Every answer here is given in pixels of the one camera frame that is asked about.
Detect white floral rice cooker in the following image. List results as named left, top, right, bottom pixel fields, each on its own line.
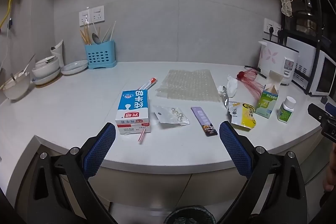
left=257, top=39, right=300, bottom=86

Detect purple coffee sachet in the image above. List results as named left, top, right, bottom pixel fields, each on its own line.
left=191, top=106, right=219, bottom=137

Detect clear bubble wrap sheet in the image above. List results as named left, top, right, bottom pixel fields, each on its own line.
left=156, top=69, right=221, bottom=103

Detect black trash can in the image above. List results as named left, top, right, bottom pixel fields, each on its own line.
left=164, top=205, right=216, bottom=224

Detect stack of white bowls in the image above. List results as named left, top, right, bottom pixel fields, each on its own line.
left=32, top=55, right=62, bottom=84

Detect red mesh net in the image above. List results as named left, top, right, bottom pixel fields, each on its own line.
left=237, top=68, right=264, bottom=103

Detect clear bag with pearl beads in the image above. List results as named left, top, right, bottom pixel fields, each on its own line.
left=153, top=105, right=190, bottom=125

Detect white and red paste tube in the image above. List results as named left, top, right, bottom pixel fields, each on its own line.
left=137, top=78, right=158, bottom=91

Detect long metal utensil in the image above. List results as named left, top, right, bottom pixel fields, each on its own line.
left=10, top=54, right=35, bottom=81

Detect white plastic scoop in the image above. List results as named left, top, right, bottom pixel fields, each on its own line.
left=50, top=40, right=65, bottom=68

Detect yellow cable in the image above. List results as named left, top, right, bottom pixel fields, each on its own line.
left=0, top=0, right=14, bottom=31

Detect white medicine bottle green label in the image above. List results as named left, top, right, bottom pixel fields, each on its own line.
left=277, top=96, right=297, bottom=123

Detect blue perforated utensil holder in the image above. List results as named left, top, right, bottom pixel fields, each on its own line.
left=84, top=40, right=117, bottom=70

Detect green and white medicine box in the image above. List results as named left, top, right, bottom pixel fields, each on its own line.
left=255, top=84, right=279, bottom=119

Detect striped rim shallow plate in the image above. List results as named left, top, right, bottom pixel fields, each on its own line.
left=60, top=59, right=89, bottom=76

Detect large white bowl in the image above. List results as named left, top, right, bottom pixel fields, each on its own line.
left=2, top=72, right=31, bottom=101

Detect bundle of wooden chopsticks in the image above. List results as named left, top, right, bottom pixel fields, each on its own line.
left=80, top=22, right=91, bottom=45

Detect wooden trivet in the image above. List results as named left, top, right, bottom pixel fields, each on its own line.
left=35, top=75, right=62, bottom=88

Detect blue and white milk carton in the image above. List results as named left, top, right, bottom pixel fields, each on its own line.
left=115, top=90, right=152, bottom=134

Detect yellow and silver snack wrapper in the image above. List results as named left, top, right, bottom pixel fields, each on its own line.
left=218, top=86, right=257, bottom=130

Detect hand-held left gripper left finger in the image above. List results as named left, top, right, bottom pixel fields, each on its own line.
left=26, top=123, right=116, bottom=224

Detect white tissue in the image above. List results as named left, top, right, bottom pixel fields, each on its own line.
left=227, top=76, right=238, bottom=97

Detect black kitchen rack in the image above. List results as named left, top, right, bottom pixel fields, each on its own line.
left=278, top=0, right=336, bottom=94

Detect person's right forearm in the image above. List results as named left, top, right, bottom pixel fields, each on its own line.
left=323, top=147, right=336, bottom=193

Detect white wall outlet with plug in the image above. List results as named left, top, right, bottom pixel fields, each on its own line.
left=263, top=18, right=281, bottom=39

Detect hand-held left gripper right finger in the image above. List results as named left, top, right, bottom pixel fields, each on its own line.
left=218, top=121, right=307, bottom=224

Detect white double wall outlet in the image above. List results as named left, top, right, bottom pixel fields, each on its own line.
left=79, top=5, right=105, bottom=26

